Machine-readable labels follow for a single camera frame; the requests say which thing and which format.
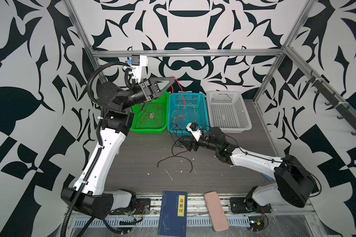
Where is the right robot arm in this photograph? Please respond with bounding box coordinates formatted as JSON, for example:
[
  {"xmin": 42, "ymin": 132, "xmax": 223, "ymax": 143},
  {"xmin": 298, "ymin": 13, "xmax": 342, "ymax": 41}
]
[{"xmin": 183, "ymin": 123, "xmax": 322, "ymax": 212}]

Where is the wall hook rail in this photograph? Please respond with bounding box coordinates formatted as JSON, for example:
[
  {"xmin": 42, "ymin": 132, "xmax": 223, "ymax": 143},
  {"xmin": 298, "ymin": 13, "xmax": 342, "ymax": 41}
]
[{"xmin": 305, "ymin": 71, "xmax": 356, "ymax": 136}]

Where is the blue book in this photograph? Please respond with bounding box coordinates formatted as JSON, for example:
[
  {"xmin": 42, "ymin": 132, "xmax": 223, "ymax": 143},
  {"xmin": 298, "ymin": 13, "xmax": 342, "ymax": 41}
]
[{"xmin": 157, "ymin": 191, "xmax": 188, "ymax": 237}]

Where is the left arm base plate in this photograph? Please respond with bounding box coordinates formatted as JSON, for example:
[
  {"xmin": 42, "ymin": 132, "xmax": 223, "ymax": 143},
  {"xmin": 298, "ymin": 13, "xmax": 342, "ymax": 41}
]
[{"xmin": 109, "ymin": 198, "xmax": 151, "ymax": 215}]

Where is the small circuit board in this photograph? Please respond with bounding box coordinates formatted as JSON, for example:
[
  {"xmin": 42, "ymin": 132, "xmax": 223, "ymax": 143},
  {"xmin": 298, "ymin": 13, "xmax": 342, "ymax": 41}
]
[{"xmin": 248, "ymin": 216, "xmax": 269, "ymax": 232}]

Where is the pink case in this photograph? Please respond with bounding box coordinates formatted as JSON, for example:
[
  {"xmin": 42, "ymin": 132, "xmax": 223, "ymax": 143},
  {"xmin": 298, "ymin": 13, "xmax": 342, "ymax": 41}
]
[{"xmin": 204, "ymin": 191, "xmax": 229, "ymax": 232}]

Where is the tangled cable pile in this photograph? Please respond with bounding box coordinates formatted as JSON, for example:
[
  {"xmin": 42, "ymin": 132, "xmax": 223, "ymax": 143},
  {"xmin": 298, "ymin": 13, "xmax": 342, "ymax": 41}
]
[{"xmin": 157, "ymin": 124, "xmax": 196, "ymax": 173}]

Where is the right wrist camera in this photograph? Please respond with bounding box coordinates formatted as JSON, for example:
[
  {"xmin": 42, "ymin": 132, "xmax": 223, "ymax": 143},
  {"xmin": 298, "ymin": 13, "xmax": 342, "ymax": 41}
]
[{"xmin": 187, "ymin": 122, "xmax": 203, "ymax": 142}]

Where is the red cable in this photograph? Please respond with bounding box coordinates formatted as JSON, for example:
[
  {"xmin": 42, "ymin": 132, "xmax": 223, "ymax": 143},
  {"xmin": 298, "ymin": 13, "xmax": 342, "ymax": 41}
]
[
  {"xmin": 169, "ymin": 75, "xmax": 188, "ymax": 127},
  {"xmin": 137, "ymin": 102, "xmax": 167, "ymax": 129}
]

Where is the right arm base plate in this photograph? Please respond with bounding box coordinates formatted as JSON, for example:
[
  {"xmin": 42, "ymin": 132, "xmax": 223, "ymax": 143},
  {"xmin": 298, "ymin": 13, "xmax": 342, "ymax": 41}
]
[{"xmin": 229, "ymin": 186, "xmax": 272, "ymax": 214}]

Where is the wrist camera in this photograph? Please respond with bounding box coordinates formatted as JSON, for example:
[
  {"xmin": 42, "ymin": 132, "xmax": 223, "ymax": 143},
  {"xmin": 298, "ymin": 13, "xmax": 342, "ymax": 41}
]
[
  {"xmin": 125, "ymin": 55, "xmax": 148, "ymax": 83},
  {"xmin": 187, "ymin": 122, "xmax": 203, "ymax": 142}
]

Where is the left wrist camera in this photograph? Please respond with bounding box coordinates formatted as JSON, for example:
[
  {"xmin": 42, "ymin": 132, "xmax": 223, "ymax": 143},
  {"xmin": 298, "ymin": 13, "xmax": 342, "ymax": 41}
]
[{"xmin": 125, "ymin": 55, "xmax": 148, "ymax": 83}]

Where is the teal plastic basket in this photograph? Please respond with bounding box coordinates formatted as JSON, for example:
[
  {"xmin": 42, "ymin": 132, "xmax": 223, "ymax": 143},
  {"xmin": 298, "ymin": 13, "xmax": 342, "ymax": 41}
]
[{"xmin": 167, "ymin": 92, "xmax": 210, "ymax": 136}]

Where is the green plastic basket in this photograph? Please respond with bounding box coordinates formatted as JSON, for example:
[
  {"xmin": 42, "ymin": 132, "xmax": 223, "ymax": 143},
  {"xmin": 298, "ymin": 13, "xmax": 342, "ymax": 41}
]
[{"xmin": 131, "ymin": 92, "xmax": 169, "ymax": 134}]

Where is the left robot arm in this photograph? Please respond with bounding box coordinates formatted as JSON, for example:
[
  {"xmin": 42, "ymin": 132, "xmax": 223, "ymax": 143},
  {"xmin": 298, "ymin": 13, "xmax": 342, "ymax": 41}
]
[{"xmin": 60, "ymin": 55, "xmax": 175, "ymax": 237}]

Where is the white plastic basket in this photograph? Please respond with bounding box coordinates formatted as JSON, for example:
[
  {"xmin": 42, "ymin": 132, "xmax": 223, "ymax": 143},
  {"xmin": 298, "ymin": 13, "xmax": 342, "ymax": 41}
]
[{"xmin": 206, "ymin": 91, "xmax": 252, "ymax": 133}]

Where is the yellow cable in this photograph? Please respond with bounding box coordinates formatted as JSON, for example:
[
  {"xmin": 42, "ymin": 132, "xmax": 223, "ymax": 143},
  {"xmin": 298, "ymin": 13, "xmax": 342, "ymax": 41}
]
[{"xmin": 171, "ymin": 102, "xmax": 203, "ymax": 131}]

